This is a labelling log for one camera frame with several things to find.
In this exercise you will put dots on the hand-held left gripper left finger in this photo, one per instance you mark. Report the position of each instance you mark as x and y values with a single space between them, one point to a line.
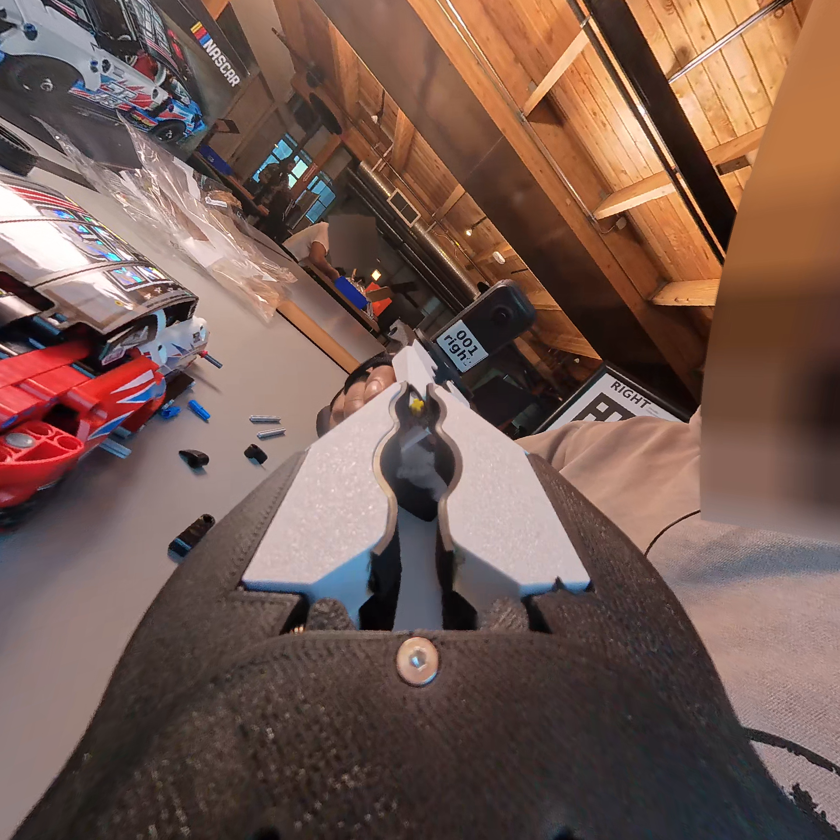
315 525

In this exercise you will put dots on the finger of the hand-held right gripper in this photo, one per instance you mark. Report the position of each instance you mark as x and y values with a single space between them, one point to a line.
412 366
453 392

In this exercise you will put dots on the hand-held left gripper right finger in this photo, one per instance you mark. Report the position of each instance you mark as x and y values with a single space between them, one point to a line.
518 525

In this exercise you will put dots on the small black lego connector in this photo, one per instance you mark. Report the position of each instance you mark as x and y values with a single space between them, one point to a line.
191 533
256 453

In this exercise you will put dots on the grey lego axle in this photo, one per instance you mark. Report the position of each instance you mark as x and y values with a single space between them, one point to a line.
264 418
271 432

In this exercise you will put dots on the lego race car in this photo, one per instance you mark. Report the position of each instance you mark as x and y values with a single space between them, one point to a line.
65 394

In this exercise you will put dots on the person's right forearm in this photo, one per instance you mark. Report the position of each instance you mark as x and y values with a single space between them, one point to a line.
610 459

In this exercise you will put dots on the small black rounded lego slope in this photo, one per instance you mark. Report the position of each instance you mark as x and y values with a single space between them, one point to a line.
193 458

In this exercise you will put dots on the black lego set box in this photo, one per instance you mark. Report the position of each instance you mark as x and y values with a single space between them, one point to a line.
131 65

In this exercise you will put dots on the black rubber lego tire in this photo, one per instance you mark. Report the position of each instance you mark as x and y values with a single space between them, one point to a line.
13 151

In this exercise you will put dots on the blue plastic crate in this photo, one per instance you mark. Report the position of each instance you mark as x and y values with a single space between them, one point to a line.
351 292

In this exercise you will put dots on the white sign board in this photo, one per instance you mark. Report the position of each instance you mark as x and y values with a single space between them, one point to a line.
610 400

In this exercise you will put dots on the clear plastic bag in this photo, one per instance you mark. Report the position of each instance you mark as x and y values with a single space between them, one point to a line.
197 216

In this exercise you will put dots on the person's torso in beige hoodie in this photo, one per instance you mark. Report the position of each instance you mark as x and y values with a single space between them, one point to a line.
774 623

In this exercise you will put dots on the metal ventilation duct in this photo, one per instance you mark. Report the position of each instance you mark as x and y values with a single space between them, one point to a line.
426 236

